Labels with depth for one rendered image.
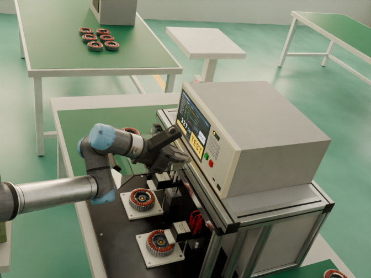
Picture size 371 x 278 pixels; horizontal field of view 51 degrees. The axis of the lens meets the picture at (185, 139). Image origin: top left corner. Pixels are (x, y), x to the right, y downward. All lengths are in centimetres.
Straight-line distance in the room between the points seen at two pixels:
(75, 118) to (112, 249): 93
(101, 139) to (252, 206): 54
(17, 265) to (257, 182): 159
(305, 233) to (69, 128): 131
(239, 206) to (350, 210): 219
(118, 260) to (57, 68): 161
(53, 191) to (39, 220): 162
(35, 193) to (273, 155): 73
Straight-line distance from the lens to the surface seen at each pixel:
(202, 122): 138
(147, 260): 152
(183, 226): 153
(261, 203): 136
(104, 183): 122
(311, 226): 156
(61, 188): 111
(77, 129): 217
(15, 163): 315
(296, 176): 145
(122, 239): 159
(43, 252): 254
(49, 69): 277
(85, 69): 280
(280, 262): 164
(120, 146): 116
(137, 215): 166
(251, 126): 134
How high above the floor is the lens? 199
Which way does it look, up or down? 34 degrees down
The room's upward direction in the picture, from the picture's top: 12 degrees clockwise
